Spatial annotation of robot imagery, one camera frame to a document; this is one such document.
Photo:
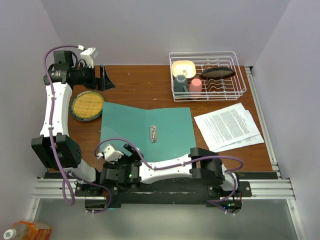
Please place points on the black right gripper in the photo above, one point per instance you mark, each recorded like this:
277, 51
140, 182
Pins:
136, 157

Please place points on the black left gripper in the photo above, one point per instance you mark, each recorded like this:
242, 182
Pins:
95, 83

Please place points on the green file folder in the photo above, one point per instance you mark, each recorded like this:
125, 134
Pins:
174, 126

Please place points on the metal folder clip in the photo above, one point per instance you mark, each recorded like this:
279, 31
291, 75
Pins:
153, 133

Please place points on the printed white paper sheet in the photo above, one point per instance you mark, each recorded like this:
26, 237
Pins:
226, 126

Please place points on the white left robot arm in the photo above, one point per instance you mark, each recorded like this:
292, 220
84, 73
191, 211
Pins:
54, 147

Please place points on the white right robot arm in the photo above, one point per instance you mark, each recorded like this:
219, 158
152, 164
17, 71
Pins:
200, 165

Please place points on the round woven yellow coaster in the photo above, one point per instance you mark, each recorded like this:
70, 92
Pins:
87, 106

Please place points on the grey-blue mug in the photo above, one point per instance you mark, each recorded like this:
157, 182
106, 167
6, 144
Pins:
180, 84

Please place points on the cream square bowl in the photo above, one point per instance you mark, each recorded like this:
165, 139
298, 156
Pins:
183, 67

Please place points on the pink cup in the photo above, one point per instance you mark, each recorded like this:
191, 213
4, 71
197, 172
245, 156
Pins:
195, 88

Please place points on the printed paper stack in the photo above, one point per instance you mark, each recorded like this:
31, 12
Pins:
257, 139

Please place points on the dark brown oval plate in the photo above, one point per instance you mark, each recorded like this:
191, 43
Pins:
217, 73

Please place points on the orange drink bottle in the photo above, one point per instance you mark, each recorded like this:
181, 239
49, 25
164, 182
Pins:
25, 230

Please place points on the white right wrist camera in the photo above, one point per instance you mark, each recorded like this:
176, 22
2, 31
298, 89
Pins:
110, 154

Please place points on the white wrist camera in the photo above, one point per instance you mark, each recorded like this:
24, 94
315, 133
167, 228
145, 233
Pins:
110, 154
88, 55

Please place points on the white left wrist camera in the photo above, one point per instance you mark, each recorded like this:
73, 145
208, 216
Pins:
88, 55

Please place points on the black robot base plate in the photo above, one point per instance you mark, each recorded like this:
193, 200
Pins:
179, 191

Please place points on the white wire dish rack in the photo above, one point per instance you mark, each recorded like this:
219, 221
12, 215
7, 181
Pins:
212, 90

